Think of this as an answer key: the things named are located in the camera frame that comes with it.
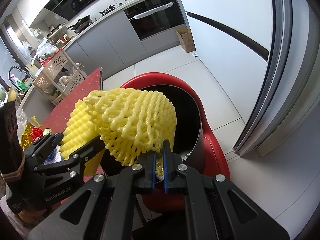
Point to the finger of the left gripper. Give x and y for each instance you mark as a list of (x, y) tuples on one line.
[(84, 161), (43, 147)]

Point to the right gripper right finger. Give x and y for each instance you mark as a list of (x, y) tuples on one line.
[(215, 208)]

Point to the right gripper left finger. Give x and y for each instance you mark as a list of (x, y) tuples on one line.
[(103, 208)]

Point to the yellow foam fruit net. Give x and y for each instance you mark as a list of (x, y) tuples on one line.
[(129, 121)]

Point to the black trash bin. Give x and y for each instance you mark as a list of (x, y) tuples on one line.
[(134, 121)]

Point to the black kitchen faucet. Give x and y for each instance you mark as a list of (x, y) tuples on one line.
[(18, 72)]

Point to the grey kitchen cabinets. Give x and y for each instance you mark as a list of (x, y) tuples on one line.
[(113, 45)]

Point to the gold foil bag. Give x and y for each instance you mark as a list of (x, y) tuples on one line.
[(27, 137)]

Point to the red plastic chair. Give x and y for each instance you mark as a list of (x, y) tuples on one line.
[(212, 149)]

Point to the beige plastic storage rack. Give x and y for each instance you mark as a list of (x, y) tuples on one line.
[(59, 77)]

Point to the red basket with vegetables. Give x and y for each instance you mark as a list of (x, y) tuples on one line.
[(45, 52)]

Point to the black frying pan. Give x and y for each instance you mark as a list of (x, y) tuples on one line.
[(80, 22)]

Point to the gas stove burner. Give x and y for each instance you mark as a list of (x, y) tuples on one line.
[(107, 10)]

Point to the black built-in oven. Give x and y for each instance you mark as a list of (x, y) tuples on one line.
[(150, 17)]

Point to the cardboard box on floor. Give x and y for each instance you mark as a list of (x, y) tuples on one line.
[(186, 39)]

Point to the white refrigerator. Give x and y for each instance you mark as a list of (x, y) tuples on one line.
[(233, 40)]

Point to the grey sliding door frame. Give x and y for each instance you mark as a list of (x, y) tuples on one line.
[(290, 88)]

